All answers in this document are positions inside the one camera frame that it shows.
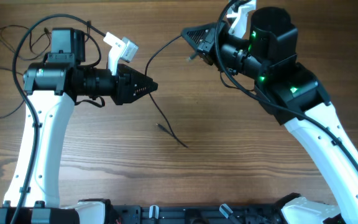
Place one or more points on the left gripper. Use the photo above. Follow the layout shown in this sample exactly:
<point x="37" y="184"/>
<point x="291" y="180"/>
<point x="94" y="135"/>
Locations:
<point x="126" y="83"/>

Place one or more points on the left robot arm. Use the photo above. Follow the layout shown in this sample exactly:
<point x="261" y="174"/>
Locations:
<point x="52" y="88"/>

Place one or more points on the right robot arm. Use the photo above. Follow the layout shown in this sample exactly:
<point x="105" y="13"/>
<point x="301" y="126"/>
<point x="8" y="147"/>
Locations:
<point x="261" y="44"/>

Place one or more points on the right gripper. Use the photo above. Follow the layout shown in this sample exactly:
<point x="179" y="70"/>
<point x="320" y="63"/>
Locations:
<point x="207" y="48"/>

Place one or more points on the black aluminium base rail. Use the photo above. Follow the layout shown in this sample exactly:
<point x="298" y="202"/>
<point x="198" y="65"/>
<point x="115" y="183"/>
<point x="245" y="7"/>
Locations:
<point x="223" y="214"/>

